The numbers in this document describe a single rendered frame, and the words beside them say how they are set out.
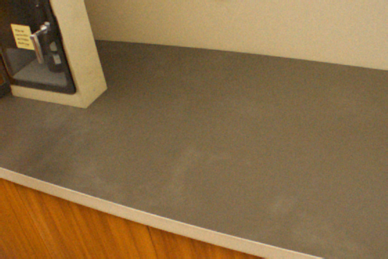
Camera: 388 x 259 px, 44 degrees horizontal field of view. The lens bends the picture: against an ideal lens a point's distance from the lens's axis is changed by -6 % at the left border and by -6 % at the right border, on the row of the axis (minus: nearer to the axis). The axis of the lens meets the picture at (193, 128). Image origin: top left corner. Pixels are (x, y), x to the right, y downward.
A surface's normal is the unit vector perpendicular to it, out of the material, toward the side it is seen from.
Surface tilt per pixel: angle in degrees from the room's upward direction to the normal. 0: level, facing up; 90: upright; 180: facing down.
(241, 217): 0
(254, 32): 90
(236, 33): 90
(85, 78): 90
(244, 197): 0
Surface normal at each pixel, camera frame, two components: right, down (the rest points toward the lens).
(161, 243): -0.46, 0.58
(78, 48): 0.87, 0.16
